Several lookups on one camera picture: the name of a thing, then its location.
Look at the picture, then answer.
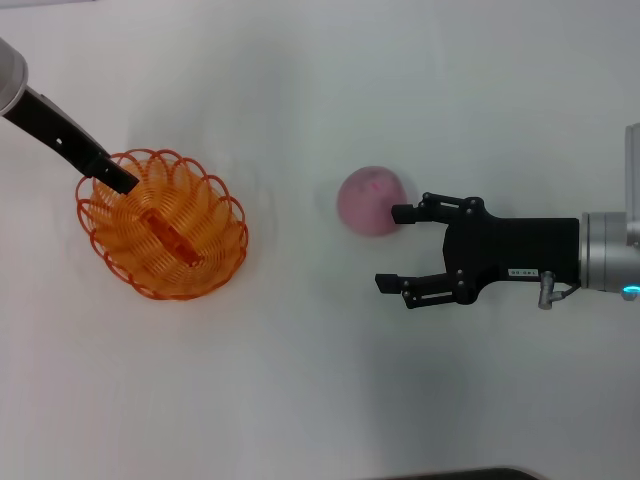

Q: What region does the pink peach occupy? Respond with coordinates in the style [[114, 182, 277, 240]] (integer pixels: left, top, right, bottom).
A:
[[336, 165, 407, 238]]

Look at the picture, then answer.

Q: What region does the silver right gripper cable plug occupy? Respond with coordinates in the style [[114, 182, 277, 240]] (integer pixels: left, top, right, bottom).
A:
[[536, 270, 582, 311]]

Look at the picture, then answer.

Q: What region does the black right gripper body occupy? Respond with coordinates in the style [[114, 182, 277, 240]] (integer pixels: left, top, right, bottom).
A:
[[441, 198, 582, 306]]

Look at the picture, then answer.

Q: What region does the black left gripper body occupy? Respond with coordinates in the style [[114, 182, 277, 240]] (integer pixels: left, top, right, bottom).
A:
[[1, 85, 110, 177]]

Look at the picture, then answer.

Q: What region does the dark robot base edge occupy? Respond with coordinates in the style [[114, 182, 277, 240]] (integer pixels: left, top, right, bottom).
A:
[[394, 466, 547, 480]]

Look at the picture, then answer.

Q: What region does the orange woven plastic basket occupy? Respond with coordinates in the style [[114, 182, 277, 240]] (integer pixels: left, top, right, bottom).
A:
[[74, 147, 250, 302]]

